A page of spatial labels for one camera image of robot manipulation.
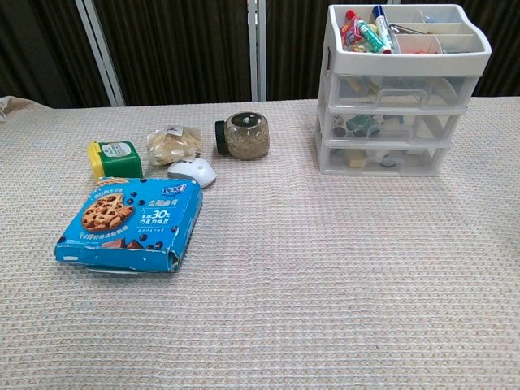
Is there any green marker with red cap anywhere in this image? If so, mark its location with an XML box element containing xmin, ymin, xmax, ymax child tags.
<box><xmin>344</xmin><ymin>9</ymin><xmax>394</xmax><ymax>55</ymax></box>

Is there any red candy packet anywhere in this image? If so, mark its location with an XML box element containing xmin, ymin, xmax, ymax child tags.
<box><xmin>340</xmin><ymin>20</ymin><xmax>366</xmax><ymax>53</ymax></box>

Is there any white drawer organizer box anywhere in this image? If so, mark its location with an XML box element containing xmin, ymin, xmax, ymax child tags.
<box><xmin>315</xmin><ymin>3</ymin><xmax>493</xmax><ymax>178</ymax></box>

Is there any glass jar with black lid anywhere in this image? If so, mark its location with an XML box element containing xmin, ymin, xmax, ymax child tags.
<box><xmin>214</xmin><ymin>112</ymin><xmax>271</xmax><ymax>161</ymax></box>

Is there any green container with yellow lid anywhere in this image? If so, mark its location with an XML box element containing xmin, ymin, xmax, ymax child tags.
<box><xmin>87</xmin><ymin>140</ymin><xmax>145</xmax><ymax>184</ymax></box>

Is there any clear bag of biscuits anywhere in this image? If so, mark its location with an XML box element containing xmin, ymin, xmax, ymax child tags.
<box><xmin>145</xmin><ymin>125</ymin><xmax>203</xmax><ymax>167</ymax></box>

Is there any white screen frame post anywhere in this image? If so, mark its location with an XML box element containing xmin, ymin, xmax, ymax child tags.
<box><xmin>75</xmin><ymin>0</ymin><xmax>125</xmax><ymax>108</ymax></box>
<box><xmin>248</xmin><ymin>0</ymin><xmax>267</xmax><ymax>102</ymax></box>

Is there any white computer mouse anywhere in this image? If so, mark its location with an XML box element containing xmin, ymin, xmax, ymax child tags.
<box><xmin>167</xmin><ymin>158</ymin><xmax>218</xmax><ymax>189</ymax></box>

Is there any blue chocolate cookie box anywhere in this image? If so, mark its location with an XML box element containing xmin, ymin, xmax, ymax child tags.
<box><xmin>54</xmin><ymin>176</ymin><xmax>204</xmax><ymax>274</ymax></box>

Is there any white marker with blue cap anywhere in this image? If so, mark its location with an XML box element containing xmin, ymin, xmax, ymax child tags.
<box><xmin>371</xmin><ymin>5</ymin><xmax>396</xmax><ymax>52</ymax></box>

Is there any beige woven tablecloth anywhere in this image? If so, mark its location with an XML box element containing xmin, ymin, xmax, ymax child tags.
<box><xmin>0</xmin><ymin>95</ymin><xmax>520</xmax><ymax>390</ymax></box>

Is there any clear lowest drawer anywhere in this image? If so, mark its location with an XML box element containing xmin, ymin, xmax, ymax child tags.
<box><xmin>323</xmin><ymin>141</ymin><xmax>447</xmax><ymax>177</ymax></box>

